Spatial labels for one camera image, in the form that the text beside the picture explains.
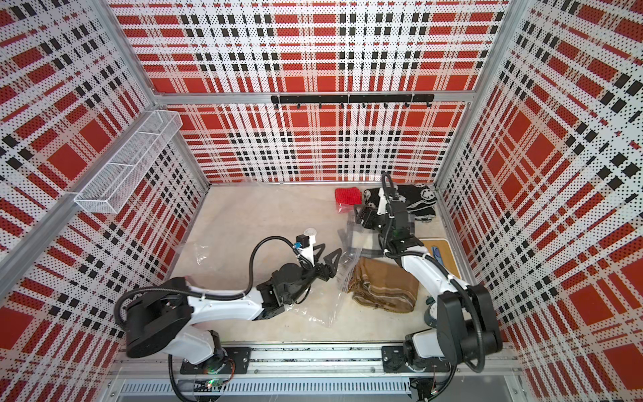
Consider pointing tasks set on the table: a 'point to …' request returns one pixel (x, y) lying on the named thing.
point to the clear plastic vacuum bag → (318, 305)
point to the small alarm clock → (430, 313)
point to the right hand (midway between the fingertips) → (366, 207)
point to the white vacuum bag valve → (311, 233)
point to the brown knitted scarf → (378, 282)
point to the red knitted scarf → (348, 197)
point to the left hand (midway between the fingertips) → (338, 248)
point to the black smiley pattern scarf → (420, 198)
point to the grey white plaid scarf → (363, 242)
